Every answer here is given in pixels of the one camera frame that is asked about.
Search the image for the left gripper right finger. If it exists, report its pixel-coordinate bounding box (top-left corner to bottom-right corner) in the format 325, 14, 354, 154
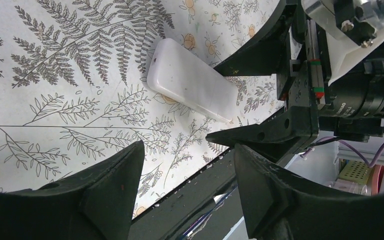
234, 144, 384, 240

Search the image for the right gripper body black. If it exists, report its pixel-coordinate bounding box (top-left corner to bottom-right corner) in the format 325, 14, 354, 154
276, 20, 384, 142

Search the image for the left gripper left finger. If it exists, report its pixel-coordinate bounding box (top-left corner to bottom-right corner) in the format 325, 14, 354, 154
0, 141, 145, 240

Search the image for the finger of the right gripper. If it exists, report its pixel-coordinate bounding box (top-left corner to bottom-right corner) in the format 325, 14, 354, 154
205, 107, 319, 163
214, 0, 298, 77

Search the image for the floral patterned table mat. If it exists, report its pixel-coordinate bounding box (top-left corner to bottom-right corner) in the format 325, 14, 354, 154
0, 0, 277, 217

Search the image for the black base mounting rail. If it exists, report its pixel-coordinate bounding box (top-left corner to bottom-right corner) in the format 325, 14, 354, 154
128, 148, 243, 240

